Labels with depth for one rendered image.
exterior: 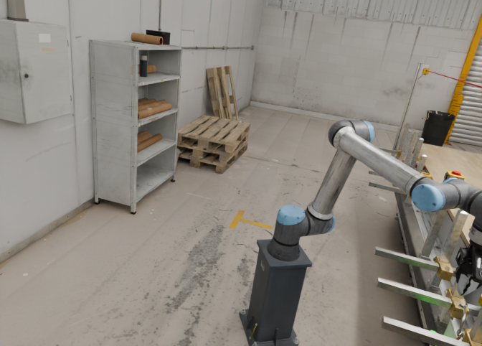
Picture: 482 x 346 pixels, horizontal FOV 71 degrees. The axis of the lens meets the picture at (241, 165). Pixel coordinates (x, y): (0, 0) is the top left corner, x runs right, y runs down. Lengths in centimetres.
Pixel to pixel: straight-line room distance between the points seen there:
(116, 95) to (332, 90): 663
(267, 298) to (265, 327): 23
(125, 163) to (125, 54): 96
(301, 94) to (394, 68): 222
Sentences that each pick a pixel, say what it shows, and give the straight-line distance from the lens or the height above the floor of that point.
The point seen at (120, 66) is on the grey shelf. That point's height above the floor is 137.
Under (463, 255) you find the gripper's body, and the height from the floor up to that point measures 114.
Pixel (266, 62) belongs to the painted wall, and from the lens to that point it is 912.
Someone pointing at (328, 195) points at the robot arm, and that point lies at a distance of 188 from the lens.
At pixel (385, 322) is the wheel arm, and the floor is 86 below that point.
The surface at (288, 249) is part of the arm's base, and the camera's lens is 197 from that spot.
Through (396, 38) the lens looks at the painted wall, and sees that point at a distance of 903.
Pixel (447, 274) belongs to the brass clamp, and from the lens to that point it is 189.
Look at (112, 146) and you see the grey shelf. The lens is 332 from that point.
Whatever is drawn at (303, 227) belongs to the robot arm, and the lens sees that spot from 194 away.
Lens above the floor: 175
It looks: 21 degrees down
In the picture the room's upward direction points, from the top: 8 degrees clockwise
